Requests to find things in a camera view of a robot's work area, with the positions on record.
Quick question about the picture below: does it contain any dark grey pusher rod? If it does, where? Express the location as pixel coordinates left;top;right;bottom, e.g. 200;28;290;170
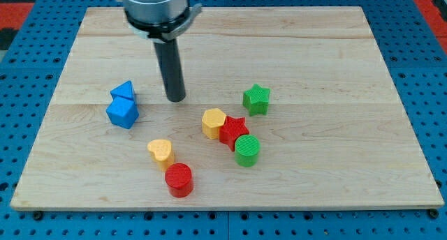
154;39;186;103

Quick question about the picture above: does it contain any green star block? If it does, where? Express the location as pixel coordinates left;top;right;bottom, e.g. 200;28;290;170
242;84;270;116

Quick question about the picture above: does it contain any red star block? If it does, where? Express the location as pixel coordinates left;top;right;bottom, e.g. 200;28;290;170
219;116;250;151

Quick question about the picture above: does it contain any wooden board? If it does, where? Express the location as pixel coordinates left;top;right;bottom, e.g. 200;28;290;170
10;7;444;211

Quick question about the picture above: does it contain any blue triangle block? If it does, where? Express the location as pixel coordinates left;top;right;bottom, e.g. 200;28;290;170
110;80;136;102

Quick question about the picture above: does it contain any blue cube block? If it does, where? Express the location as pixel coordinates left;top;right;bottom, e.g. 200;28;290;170
105;97;139;129

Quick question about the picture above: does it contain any yellow hexagon block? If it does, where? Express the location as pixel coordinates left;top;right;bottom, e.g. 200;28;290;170
202;108;226;140

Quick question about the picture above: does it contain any yellow heart block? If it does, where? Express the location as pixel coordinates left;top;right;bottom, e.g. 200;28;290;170
147;139;175;172

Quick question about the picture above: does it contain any green cylinder block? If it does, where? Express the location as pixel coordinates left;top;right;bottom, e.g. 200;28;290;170
235;135;261;167

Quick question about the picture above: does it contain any red cylinder block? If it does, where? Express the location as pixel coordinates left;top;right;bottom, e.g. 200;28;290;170
165;163;193;198

